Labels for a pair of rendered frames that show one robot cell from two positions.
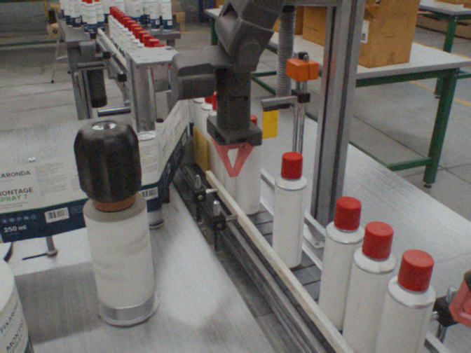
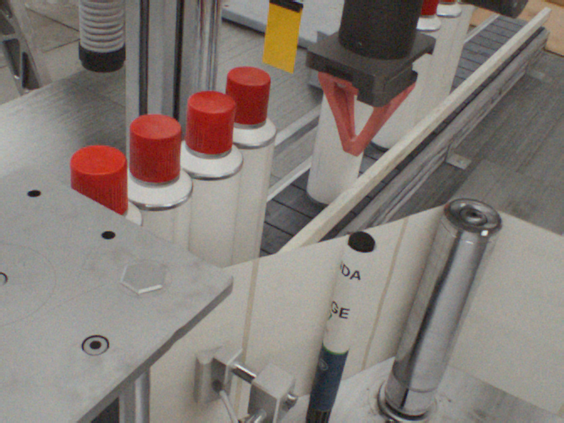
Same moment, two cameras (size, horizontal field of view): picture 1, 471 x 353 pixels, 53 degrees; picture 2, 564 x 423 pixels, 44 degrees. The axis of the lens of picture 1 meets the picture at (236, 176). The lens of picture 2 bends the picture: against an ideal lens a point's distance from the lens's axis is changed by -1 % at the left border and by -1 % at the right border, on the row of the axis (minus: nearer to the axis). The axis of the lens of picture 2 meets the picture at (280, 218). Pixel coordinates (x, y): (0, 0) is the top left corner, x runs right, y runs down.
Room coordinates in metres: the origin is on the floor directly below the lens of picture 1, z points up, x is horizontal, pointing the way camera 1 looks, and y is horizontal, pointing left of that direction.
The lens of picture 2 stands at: (1.12, 0.37, 1.32)
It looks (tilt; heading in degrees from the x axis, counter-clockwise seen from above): 37 degrees down; 229
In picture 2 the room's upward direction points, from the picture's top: 9 degrees clockwise
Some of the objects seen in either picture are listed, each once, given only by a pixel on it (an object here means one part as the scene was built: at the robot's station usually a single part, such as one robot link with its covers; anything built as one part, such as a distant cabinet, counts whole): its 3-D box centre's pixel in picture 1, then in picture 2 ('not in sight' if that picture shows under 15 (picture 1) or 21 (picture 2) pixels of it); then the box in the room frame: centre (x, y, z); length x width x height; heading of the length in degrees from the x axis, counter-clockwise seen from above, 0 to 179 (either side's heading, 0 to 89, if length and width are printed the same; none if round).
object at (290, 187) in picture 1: (289, 211); (346, 112); (0.67, -0.09, 0.98); 0.05 x 0.05 x 0.20
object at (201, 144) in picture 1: (200, 150); not in sight; (1.00, 0.08, 0.94); 0.10 x 0.01 x 0.09; 22
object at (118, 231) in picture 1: (118, 225); not in sight; (0.56, 0.17, 1.03); 0.09 x 0.09 x 0.30
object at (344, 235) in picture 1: (340, 265); (406, 66); (0.53, -0.15, 0.98); 0.05 x 0.05 x 0.20
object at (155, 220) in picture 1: (149, 181); (436, 319); (0.79, 0.16, 0.97); 0.05 x 0.05 x 0.19
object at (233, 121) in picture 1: (233, 113); (379, 20); (0.75, 0.00, 1.13); 0.10 x 0.07 x 0.07; 22
